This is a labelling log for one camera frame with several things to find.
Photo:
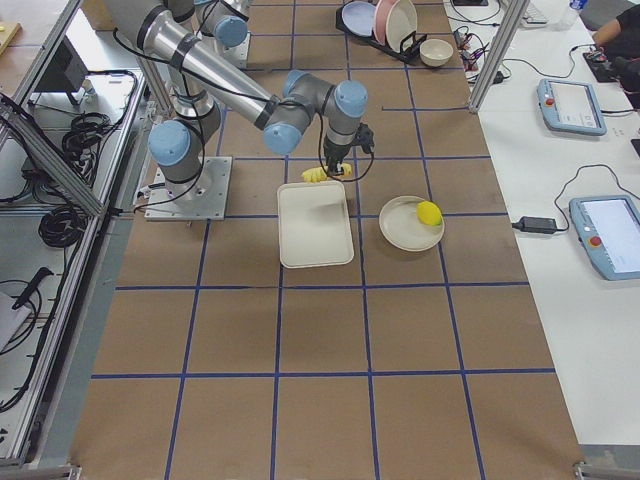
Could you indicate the black power adapter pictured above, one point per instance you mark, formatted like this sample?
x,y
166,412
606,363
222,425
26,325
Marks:
x,y
537,225

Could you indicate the white rectangular tray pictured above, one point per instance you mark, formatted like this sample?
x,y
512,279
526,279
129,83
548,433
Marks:
x,y
314,225

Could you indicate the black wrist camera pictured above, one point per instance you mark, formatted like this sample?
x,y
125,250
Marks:
x,y
365,139

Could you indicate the black dish rack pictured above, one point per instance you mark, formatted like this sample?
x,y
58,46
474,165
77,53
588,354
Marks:
x,y
406,56

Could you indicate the cream plate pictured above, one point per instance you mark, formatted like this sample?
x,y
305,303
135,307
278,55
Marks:
x,y
401,25

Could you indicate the far teach pendant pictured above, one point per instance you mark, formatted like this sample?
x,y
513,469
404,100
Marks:
x,y
570,107

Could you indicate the pink plate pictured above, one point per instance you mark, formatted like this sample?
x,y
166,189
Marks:
x,y
381,13

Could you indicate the yellow lemon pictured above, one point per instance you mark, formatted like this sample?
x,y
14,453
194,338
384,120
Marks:
x,y
428,213

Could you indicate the yellow bread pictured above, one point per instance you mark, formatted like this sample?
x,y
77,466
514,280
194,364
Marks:
x,y
319,174

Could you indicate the blue plate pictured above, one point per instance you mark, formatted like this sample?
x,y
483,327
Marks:
x,y
358,17

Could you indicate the teach pendant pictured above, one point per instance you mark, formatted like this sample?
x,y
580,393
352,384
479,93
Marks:
x,y
570,107
608,229

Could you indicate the cream bowl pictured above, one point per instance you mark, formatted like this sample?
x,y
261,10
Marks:
x,y
435,52

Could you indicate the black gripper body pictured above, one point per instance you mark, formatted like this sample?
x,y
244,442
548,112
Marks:
x,y
333,153

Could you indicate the aluminium frame post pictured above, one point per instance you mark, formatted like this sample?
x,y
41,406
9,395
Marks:
x,y
498,48

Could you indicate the near teach pendant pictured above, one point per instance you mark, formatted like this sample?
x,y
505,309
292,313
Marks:
x,y
608,229

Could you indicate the white oval dish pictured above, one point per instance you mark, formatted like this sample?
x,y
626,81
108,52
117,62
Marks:
x,y
400,226

